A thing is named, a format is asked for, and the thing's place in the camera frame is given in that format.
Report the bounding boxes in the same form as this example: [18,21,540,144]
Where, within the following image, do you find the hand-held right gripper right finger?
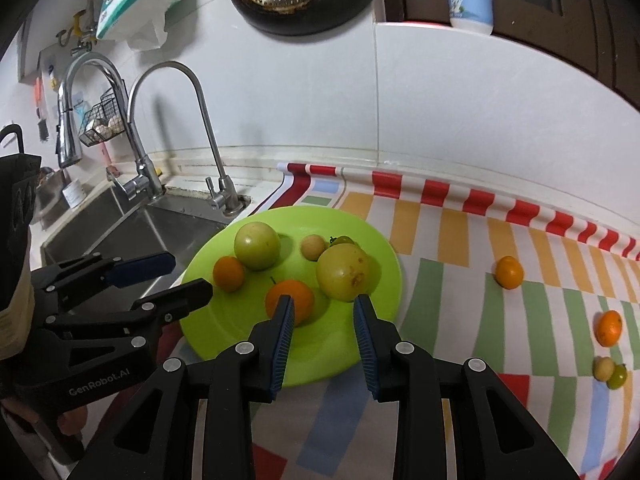
[352,295,583,480]

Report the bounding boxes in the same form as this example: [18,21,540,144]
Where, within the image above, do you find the dark wooden window frame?
[372,0,640,106]

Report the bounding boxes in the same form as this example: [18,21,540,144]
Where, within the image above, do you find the person's left hand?
[56,405,90,437]

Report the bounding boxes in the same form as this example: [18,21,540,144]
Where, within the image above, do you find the large yellow-green tomato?
[315,243,373,303]

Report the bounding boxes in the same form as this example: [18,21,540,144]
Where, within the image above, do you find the black brush with red handle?
[34,77,51,143]

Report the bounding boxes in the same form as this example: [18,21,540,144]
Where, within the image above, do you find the black wire basket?
[76,87,131,148]

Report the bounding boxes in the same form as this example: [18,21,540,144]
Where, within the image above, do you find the striped colourful tablecloth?
[155,162,640,480]

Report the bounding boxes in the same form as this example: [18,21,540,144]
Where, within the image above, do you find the small white cup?
[64,180,92,209]

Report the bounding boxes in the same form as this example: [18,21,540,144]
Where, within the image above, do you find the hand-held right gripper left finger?
[65,295,297,480]

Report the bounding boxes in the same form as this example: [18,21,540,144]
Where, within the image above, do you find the stainless steel double sink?
[40,182,251,321]

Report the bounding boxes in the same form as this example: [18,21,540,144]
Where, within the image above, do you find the thin chrome gooseneck faucet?
[127,61,248,217]

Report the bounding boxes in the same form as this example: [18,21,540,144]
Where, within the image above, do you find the small orange mandarin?
[494,255,525,290]
[594,310,623,348]
[212,256,246,293]

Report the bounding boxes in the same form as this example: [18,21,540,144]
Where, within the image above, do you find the large chrome pull-down faucet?
[56,52,166,201]

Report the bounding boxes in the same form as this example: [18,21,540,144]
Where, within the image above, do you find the green plate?
[179,206,403,388]

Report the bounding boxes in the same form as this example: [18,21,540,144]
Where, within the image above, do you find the orange mandarin with stem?
[265,279,316,328]

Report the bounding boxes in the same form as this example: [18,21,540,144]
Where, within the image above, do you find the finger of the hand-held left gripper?
[32,253,177,306]
[42,278,214,368]

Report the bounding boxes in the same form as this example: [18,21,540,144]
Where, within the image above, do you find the yellow and metal wall hooks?
[55,0,101,56]

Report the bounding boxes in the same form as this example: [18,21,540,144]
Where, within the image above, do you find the large green tomato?
[234,221,282,271]

